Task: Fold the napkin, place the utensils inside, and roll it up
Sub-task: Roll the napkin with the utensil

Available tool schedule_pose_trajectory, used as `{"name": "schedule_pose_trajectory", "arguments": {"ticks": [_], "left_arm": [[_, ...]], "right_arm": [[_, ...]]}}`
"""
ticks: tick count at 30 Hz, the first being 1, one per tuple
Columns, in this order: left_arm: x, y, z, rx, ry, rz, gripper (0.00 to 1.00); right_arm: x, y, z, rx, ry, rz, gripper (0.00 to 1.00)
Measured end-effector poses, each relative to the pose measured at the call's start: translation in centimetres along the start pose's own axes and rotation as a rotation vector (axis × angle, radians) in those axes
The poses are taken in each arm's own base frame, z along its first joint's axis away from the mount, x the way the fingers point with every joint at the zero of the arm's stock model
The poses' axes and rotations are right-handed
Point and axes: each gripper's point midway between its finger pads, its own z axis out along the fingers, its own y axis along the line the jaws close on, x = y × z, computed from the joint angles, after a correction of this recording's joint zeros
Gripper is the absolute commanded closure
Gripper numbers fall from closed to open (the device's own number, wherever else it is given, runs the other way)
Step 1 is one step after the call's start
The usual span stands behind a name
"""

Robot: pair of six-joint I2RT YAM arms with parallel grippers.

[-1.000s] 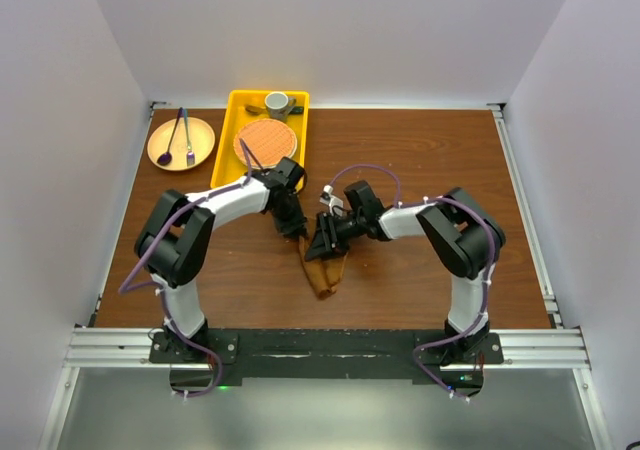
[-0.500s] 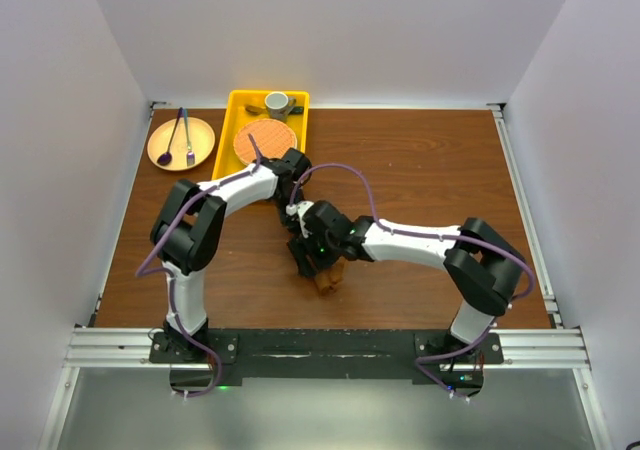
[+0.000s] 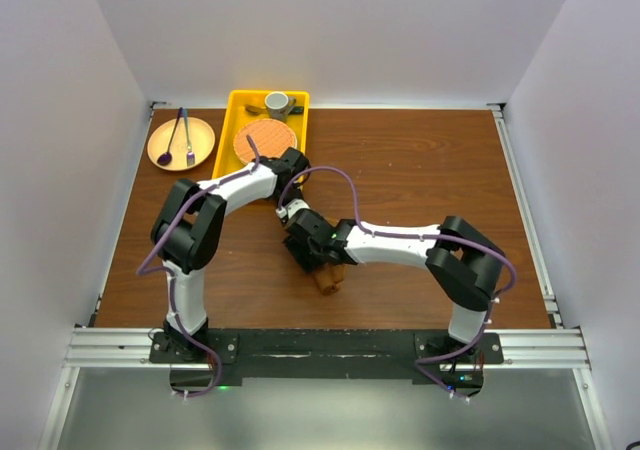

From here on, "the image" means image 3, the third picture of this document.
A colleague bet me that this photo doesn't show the woven orange round plate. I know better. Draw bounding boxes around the woven orange round plate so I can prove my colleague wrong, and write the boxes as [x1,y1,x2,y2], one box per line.
[233,118,297,164]

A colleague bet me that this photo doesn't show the white cup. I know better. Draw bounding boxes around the white cup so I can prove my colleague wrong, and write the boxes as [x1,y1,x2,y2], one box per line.
[264,92,295,122]

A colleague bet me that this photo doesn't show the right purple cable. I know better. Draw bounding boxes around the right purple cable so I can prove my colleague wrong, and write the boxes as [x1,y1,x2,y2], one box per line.
[277,165,519,404]

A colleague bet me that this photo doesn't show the purple cable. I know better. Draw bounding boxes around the purple cable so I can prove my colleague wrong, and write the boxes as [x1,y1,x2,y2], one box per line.
[277,165,519,404]
[135,134,261,399]

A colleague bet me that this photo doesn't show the dark green utensil in tray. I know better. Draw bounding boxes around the dark green utensil in tray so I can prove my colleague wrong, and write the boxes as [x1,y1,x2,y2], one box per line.
[289,105,305,115]

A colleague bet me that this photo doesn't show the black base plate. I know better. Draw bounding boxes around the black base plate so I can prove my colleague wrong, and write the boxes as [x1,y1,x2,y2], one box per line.
[149,329,504,390]

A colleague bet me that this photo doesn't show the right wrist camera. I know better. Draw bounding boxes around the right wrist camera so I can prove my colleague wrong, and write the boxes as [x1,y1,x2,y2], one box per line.
[276,198,309,226]

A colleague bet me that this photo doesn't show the iridescent metal fork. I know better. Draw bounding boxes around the iridescent metal fork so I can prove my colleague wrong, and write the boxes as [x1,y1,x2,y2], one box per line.
[181,108,195,167]

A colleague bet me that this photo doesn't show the aluminium frame rail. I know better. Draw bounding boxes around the aluminium frame rail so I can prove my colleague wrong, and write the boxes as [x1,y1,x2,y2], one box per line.
[487,102,591,371]

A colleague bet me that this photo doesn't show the beige round plate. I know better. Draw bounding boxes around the beige round plate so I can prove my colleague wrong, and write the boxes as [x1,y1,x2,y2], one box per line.
[146,116,216,172]

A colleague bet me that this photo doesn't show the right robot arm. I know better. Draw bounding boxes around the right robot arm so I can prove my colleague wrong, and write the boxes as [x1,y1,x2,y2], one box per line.
[276,208,507,363]

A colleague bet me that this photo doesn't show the purple metal spoon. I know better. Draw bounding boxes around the purple metal spoon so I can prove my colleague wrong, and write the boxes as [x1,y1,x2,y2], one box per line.
[156,107,184,167]

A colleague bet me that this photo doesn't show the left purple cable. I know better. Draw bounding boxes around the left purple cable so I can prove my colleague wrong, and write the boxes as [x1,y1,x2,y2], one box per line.
[135,134,261,399]

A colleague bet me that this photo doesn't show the orange cloth napkin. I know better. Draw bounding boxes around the orange cloth napkin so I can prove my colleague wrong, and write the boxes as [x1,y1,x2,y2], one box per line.
[311,263,346,295]

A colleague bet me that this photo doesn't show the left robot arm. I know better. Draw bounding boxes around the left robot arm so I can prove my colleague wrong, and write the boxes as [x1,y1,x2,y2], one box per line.
[138,148,310,362]

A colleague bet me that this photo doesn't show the yellow plastic tray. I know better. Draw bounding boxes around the yellow plastic tray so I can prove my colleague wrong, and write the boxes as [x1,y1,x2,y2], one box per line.
[212,89,311,178]

